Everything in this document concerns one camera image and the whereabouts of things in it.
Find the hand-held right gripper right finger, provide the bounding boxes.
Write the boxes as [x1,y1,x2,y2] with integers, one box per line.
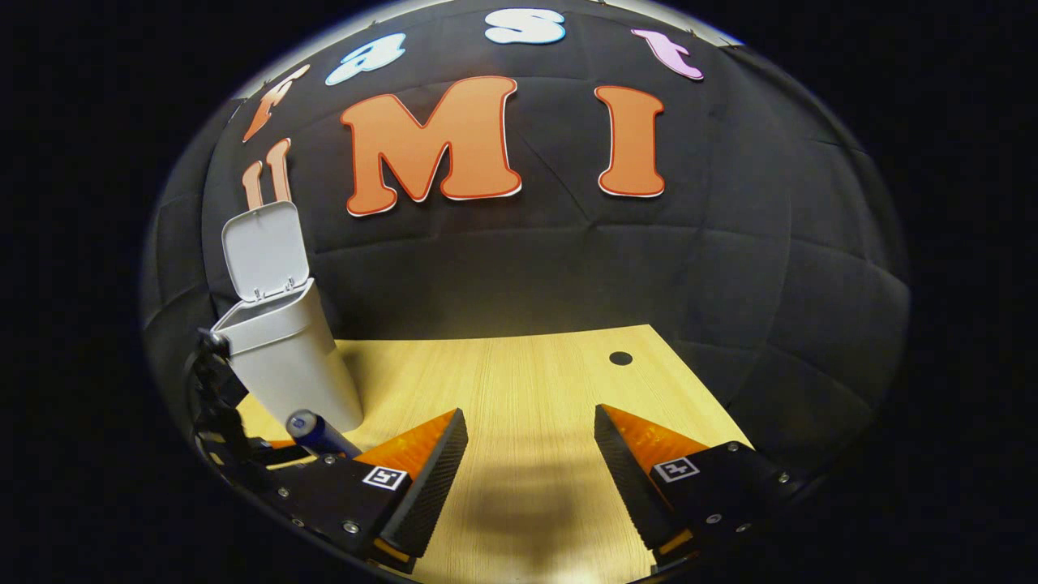
[594,404,812,569]

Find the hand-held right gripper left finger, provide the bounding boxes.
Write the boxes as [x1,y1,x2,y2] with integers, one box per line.
[264,408,470,574]

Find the blue pop can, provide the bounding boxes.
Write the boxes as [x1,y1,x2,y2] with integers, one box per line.
[285,410,363,459]

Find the white desktop garbage bin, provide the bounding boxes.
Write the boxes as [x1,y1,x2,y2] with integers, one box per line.
[211,200,364,435]

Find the wooden desktop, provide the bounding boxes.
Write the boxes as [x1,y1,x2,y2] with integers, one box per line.
[235,324,755,584]

